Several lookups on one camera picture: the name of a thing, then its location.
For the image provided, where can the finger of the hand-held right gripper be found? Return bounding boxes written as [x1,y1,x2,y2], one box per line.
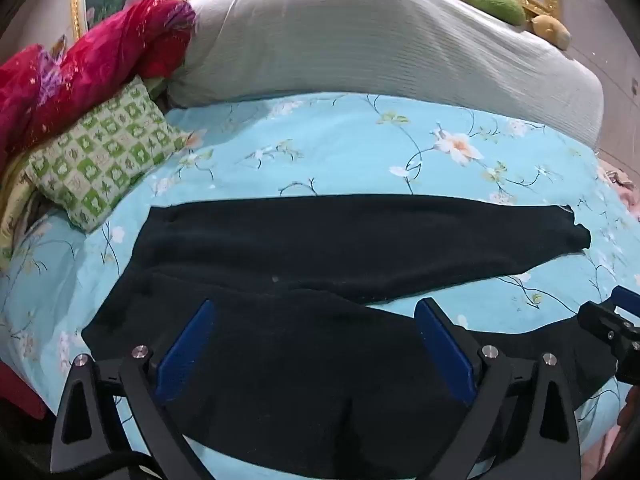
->
[579,301,640,386]
[612,286,640,313]

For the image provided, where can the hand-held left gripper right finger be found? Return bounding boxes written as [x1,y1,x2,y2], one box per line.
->
[414,297,583,480]

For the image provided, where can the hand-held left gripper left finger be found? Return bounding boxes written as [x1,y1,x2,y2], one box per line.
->
[50,299,218,480]

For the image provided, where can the black pants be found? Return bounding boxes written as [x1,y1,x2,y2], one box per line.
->
[81,194,621,480]

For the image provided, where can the pink cloth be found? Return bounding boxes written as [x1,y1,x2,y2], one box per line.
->
[597,157,640,221]

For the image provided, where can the red cloth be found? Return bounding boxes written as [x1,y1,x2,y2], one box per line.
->
[0,360,48,421]

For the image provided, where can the green checkered pillow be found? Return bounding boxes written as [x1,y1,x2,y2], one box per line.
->
[25,76,193,233]

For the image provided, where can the blue floral bed sheet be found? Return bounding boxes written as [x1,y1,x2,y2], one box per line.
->
[0,91,640,480]

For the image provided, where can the yellow green sheet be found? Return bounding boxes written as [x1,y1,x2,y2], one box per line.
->
[0,152,46,271]

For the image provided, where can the yellow plush toy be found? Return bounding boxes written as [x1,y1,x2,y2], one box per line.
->
[530,14,572,51]

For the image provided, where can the red floral blanket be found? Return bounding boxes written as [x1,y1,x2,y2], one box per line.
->
[0,0,197,171]

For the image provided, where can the large grey white pillow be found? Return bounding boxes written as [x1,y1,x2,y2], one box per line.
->
[167,0,606,151]

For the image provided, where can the green plush toy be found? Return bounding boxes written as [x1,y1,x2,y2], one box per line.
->
[455,0,528,27]

